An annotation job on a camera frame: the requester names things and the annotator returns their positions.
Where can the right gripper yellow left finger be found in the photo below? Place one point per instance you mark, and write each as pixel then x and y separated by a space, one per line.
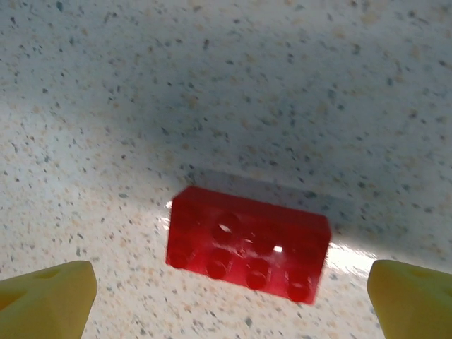
pixel 42 307

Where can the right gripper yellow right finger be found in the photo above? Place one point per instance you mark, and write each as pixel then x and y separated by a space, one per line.
pixel 416 307

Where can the red flat two-by-four lego brick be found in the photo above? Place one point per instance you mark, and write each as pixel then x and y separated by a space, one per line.
pixel 197 219

